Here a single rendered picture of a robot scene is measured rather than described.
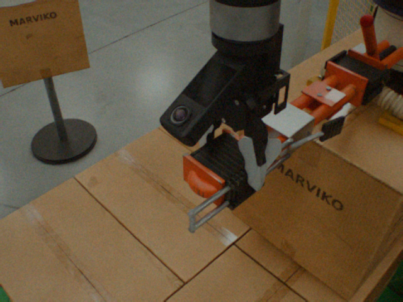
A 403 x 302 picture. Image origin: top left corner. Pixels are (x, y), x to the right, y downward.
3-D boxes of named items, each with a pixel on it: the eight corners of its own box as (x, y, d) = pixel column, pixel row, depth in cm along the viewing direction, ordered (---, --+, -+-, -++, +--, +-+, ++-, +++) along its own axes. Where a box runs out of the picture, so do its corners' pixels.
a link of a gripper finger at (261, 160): (276, 163, 51) (259, 97, 47) (267, 170, 50) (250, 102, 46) (248, 156, 54) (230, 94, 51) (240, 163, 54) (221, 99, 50)
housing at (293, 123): (279, 121, 70) (283, 99, 67) (312, 139, 67) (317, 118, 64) (253, 139, 67) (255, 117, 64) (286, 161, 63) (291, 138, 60)
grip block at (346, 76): (340, 72, 83) (346, 46, 79) (383, 92, 77) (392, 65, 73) (317, 87, 78) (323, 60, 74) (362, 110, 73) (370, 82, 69)
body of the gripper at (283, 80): (287, 113, 54) (298, 27, 46) (243, 144, 49) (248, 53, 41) (243, 89, 58) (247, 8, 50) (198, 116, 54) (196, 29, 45)
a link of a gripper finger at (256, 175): (295, 176, 56) (281, 114, 52) (267, 200, 53) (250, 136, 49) (278, 172, 58) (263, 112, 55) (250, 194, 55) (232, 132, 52)
